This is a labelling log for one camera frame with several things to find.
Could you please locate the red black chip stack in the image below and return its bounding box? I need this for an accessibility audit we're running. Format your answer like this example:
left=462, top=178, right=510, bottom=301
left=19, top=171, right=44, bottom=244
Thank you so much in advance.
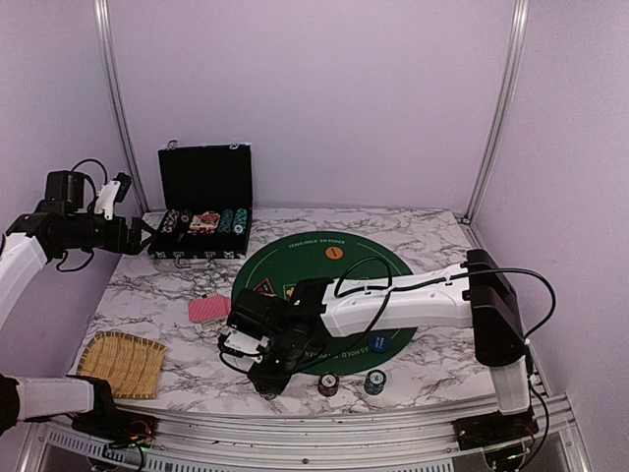
left=317, top=373, right=339, bottom=397

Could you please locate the aluminium frame post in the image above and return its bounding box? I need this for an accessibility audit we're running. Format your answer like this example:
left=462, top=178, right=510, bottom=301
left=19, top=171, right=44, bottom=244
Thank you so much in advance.
left=93, top=0, right=149, bottom=213
left=463, top=0, right=531, bottom=225

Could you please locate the right aluminium frame post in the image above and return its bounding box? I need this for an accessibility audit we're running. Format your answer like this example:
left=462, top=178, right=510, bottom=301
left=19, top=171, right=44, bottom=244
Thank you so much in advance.
left=463, top=0, right=531, bottom=225

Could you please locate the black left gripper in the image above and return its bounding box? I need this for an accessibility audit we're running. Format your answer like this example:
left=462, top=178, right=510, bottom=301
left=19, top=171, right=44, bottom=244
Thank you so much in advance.
left=60, top=214, right=156, bottom=255

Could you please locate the blue small blind button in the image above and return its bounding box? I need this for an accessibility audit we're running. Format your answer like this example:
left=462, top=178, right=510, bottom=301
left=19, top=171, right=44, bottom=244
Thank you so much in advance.
left=368, top=332, right=391, bottom=354

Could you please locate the left aluminium frame post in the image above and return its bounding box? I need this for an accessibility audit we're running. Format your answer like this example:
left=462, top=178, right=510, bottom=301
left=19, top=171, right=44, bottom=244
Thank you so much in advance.
left=93, top=0, right=149, bottom=213

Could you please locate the black poker chip case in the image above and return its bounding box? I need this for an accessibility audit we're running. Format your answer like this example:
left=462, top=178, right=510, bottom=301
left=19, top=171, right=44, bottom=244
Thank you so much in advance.
left=148, top=144, right=254, bottom=260

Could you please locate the striped blue yellow card box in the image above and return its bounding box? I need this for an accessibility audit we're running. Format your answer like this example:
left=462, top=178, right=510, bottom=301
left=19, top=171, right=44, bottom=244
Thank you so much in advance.
left=199, top=291, right=227, bottom=329

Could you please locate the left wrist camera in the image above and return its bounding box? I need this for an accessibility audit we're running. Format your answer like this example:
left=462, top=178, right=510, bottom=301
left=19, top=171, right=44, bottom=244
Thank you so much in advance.
left=93, top=172, right=132, bottom=221

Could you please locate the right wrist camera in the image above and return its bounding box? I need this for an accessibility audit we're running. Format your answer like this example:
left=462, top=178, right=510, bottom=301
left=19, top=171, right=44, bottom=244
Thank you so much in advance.
left=218, top=329, right=269, bottom=364

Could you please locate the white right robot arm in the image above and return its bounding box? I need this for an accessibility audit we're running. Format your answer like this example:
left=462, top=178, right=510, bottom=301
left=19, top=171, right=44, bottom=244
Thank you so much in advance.
left=218, top=250, right=531, bottom=441

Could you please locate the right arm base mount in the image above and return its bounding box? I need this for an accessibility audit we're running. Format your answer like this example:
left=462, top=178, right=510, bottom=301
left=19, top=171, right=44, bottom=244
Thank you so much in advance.
left=453, top=411, right=540, bottom=450

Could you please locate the red patterned card deck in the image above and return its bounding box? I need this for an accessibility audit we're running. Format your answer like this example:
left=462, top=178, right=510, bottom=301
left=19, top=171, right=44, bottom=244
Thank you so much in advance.
left=188, top=295, right=231, bottom=324

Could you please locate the round green poker mat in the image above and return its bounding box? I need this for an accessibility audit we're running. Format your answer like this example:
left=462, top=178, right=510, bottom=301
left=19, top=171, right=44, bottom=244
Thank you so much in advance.
left=230, top=229, right=418, bottom=376

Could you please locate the blue green chip stack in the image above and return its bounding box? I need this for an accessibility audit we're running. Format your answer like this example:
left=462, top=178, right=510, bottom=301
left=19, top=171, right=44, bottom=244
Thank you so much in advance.
left=364, top=370, right=387, bottom=396

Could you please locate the aluminium front rail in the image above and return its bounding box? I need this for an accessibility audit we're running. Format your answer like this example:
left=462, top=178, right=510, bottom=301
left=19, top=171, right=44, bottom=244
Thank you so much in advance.
left=29, top=392, right=591, bottom=472

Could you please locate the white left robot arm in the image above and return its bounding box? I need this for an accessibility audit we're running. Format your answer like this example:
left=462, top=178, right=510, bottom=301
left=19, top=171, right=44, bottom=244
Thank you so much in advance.
left=1, top=211, right=158, bottom=438

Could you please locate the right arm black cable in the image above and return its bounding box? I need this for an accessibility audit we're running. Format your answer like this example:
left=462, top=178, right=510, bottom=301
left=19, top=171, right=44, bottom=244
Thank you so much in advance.
left=331, top=255, right=561, bottom=355

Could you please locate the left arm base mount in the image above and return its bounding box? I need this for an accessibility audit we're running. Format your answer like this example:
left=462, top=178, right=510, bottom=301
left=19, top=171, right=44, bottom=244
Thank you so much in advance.
left=72, top=376, right=157, bottom=446

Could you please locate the orange dealer button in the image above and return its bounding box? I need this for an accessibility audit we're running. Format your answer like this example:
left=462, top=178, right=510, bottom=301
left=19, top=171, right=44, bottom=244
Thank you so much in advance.
left=325, top=246, right=344, bottom=261

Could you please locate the triangular black red button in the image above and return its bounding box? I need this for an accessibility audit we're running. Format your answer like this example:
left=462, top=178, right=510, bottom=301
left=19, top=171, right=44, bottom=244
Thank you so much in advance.
left=254, top=277, right=276, bottom=297

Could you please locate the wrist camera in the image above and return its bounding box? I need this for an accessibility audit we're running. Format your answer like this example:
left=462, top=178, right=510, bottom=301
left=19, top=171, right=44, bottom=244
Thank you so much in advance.
left=218, top=329, right=269, bottom=364
left=93, top=172, right=132, bottom=221

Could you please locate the woven bamboo tray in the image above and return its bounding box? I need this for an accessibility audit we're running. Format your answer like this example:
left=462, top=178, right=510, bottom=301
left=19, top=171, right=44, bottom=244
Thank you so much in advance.
left=76, top=331, right=167, bottom=399

